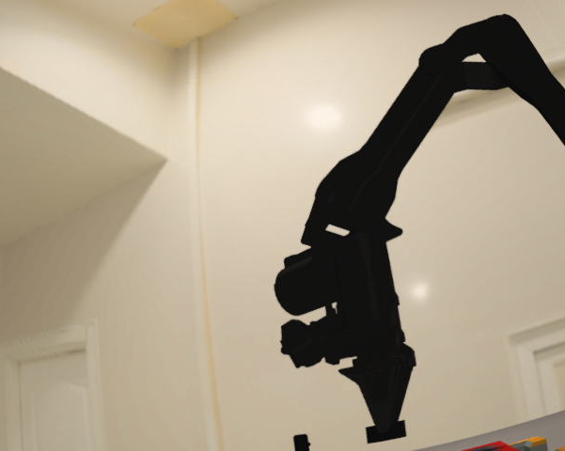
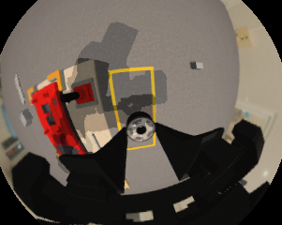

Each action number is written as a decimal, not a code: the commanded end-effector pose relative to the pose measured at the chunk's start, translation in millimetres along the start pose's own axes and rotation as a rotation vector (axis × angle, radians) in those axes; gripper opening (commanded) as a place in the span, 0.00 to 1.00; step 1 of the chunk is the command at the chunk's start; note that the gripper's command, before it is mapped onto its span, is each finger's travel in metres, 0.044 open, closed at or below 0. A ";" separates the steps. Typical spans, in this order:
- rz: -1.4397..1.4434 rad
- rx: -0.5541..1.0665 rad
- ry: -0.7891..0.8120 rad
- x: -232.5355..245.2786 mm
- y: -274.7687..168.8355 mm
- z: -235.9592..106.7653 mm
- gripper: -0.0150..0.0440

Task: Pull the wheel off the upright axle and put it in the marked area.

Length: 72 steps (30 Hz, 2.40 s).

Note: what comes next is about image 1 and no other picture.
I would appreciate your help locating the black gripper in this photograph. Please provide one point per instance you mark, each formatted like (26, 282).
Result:
(373, 334)

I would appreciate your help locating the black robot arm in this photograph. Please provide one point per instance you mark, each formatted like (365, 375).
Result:
(358, 192)

